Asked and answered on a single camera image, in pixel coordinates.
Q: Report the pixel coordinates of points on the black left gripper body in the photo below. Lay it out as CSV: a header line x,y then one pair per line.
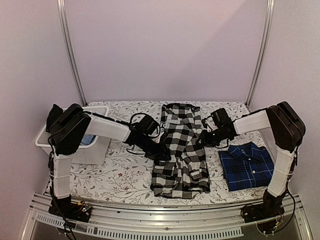
x,y
151,151

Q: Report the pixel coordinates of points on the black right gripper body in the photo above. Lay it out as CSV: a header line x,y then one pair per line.
x,y
214,139

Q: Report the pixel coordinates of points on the black white checkered shirt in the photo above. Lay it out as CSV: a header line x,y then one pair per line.
x,y
186,174

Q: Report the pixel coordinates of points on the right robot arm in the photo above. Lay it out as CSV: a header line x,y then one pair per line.
x,y
287,130

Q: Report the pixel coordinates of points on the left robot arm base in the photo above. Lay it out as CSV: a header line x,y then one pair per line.
x,y
65,208

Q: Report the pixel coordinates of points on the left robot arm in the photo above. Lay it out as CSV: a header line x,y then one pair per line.
x,y
132,133

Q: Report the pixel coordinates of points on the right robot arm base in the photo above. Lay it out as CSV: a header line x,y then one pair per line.
x,y
271,207

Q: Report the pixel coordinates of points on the folded blue plaid shirt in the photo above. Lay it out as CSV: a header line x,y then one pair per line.
x,y
246,166

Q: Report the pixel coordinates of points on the floral patterned table cloth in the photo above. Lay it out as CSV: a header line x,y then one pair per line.
x,y
126,178

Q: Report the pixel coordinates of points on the white plastic bin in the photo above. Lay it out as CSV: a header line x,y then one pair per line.
x,y
85,150

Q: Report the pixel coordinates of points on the light blue shirt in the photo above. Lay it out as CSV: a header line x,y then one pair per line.
x,y
87,139

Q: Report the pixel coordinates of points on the black cloth on bin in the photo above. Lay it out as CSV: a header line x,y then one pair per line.
x,y
53,115

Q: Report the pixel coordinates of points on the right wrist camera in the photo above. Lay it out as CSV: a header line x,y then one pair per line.
x,y
205,124

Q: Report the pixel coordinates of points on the right aluminium corner post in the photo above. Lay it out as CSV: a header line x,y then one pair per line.
x,y
270,4

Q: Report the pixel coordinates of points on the aluminium corner post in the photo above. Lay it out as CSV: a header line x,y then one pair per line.
x,y
270,4
62,13

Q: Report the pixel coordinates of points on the left aluminium corner post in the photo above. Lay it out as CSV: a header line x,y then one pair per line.
x,y
62,13

